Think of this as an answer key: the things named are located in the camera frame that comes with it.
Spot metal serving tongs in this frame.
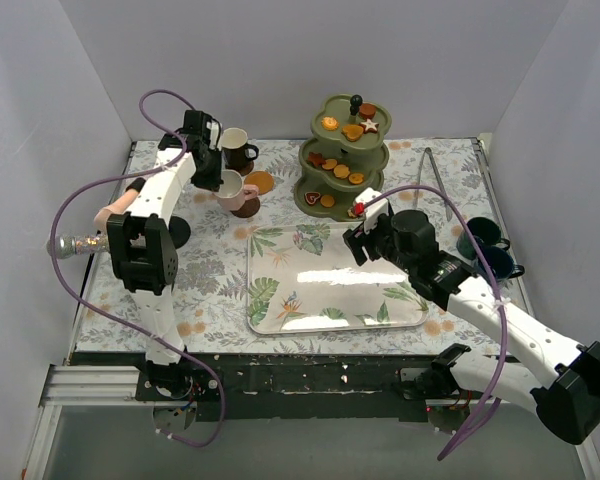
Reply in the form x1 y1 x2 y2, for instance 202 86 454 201
412 146 454 222

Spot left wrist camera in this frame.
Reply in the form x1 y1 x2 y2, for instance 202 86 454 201
204 118 223 150

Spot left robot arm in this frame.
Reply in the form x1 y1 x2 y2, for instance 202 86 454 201
106 109 223 365

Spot brown star cookie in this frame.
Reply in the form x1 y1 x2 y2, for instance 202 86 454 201
307 152 326 168

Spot dark wooden coaster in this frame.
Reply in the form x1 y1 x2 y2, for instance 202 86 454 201
230 197 261 218
239 161 254 176

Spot black round stand base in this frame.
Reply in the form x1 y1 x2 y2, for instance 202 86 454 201
168 216 191 250

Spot silver glitter microphone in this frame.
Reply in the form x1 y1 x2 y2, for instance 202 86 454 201
46 233 109 260

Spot red iced heart cookie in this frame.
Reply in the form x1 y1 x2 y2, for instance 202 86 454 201
304 191 321 206

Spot dark blue mug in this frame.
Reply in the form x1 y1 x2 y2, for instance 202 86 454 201
456 217 511 260
473 246 526 285

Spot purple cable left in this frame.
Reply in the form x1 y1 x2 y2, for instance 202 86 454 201
52 89 227 448

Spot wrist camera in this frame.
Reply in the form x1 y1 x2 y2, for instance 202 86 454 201
204 118 223 150
352 188 392 236

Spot purple cable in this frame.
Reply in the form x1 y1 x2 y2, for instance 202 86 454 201
364 185 509 462
52 89 227 448

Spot brown heart cookie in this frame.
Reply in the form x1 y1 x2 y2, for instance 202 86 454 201
341 124 364 142

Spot green three-tier cake stand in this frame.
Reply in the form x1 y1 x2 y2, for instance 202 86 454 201
294 94 392 221

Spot pink mug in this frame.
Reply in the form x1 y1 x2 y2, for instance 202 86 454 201
213 169 260 212

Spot leaf-patterned white tray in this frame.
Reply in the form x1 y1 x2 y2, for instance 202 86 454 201
247 223 429 335

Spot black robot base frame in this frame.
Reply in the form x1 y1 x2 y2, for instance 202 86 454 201
134 349 494 421

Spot floral tablecloth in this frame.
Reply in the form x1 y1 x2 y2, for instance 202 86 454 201
75 137 524 357

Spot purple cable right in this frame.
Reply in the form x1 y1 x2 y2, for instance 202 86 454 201
364 185 509 462

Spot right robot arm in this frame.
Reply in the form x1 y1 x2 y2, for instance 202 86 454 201
343 203 600 445

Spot light wooden coaster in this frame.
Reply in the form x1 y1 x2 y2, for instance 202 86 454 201
245 171 275 195

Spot dark chocolate round cookie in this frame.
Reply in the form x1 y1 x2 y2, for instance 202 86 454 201
358 102 377 120

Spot cream mug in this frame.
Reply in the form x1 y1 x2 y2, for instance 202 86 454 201
220 127 259 171

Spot white-iced star cookie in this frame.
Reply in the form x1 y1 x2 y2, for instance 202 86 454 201
359 119 379 134

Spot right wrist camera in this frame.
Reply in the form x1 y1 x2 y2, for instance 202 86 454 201
352 188 392 236

